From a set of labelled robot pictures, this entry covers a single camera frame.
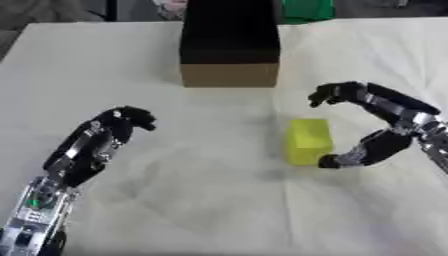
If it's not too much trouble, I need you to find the yellow rectangular block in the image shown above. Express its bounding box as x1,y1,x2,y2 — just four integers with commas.
283,118,336,167

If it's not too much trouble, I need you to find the tan cardboard box black inside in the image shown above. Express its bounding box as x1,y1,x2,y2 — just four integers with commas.
178,0,282,89

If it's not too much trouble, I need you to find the green box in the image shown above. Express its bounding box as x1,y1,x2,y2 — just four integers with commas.
281,0,338,24

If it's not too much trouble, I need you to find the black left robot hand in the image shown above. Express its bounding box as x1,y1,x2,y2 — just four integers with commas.
42,105,158,189

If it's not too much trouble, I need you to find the black pole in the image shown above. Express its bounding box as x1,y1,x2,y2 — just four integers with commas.
103,0,119,23

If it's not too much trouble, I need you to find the person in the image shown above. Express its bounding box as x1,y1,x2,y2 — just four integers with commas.
152,0,189,21

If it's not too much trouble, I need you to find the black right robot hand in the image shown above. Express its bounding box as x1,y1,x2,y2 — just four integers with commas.
306,81,443,169

